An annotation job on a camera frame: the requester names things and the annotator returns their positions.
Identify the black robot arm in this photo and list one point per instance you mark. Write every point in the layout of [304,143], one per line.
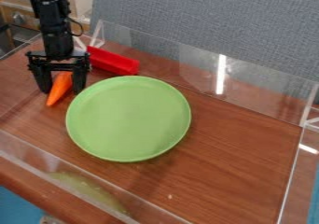
[59,56]

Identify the red plastic block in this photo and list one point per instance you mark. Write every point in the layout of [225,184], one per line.
[113,62]

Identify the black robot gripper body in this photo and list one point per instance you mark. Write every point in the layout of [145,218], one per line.
[58,56]

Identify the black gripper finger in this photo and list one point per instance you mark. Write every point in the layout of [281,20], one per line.
[42,75]
[79,75]

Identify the orange toy carrot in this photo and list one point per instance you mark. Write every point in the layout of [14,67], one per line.
[61,87]

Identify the green round plate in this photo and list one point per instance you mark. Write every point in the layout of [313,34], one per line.
[129,118]

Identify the clear acrylic enclosure wall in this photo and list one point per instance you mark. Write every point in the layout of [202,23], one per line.
[244,169]

